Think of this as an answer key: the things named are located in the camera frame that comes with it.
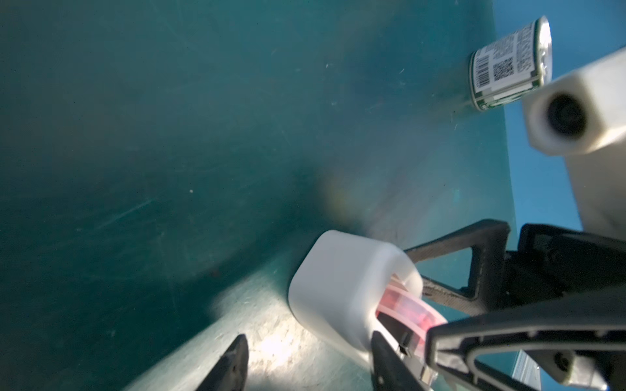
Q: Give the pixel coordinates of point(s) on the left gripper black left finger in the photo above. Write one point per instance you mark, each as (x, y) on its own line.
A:
(231, 371)

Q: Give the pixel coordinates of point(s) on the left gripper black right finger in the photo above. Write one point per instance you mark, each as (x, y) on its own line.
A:
(389, 372)

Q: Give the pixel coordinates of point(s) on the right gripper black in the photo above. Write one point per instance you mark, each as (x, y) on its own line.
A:
(579, 340)

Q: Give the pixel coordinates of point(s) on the small metal tin can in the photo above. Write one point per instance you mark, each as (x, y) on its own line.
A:
(507, 69)

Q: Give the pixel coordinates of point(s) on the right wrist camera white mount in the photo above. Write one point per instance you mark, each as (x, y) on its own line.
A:
(581, 117)

